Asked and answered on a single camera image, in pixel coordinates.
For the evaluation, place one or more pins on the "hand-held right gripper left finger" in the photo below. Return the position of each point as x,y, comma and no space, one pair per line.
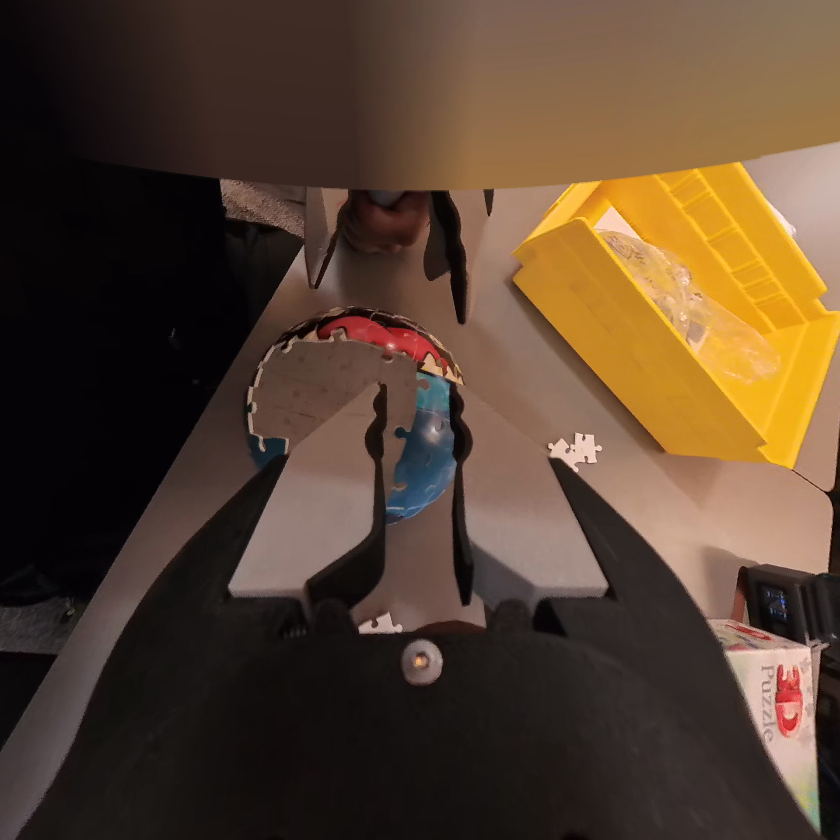
308,518

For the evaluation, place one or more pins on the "person's left hand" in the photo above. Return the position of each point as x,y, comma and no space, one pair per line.
380,226

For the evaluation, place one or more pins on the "clear plastic bag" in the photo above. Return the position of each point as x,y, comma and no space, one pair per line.
695,308

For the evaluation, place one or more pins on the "yellow plastic bin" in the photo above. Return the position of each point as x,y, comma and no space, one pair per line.
610,328

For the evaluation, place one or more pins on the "blue monster puzzle ball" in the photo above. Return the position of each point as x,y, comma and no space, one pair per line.
315,387

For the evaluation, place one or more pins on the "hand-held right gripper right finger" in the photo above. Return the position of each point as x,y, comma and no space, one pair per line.
525,525

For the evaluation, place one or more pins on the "white puzzle box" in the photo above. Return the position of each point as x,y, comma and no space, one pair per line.
781,715

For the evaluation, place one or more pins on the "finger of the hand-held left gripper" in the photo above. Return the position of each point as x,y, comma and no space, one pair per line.
472,249
321,229

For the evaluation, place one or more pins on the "black electronic device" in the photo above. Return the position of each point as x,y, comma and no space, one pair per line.
781,600

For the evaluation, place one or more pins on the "white puzzle piece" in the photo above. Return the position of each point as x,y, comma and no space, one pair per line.
562,451
586,447
380,623

